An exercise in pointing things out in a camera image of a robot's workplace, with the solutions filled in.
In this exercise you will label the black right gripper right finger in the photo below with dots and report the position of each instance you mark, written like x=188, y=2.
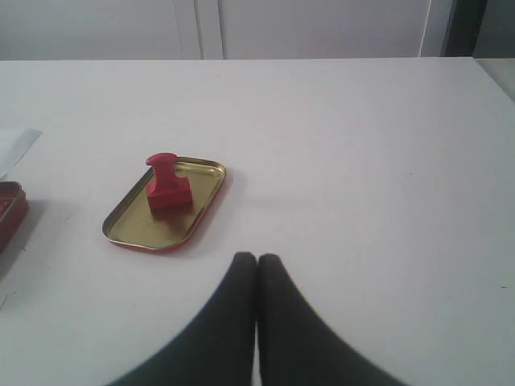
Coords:
x=296, y=347

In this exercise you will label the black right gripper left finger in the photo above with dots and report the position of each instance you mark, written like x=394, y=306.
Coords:
x=217, y=345

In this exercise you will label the red stamp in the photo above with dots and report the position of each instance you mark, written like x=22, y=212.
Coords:
x=168, y=194

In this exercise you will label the red ink pad tin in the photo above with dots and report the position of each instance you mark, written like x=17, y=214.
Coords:
x=14, y=208

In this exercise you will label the gold tin lid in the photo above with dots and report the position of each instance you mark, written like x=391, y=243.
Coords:
x=133, y=224

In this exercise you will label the white paper sheet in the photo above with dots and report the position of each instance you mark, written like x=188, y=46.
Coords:
x=14, y=144

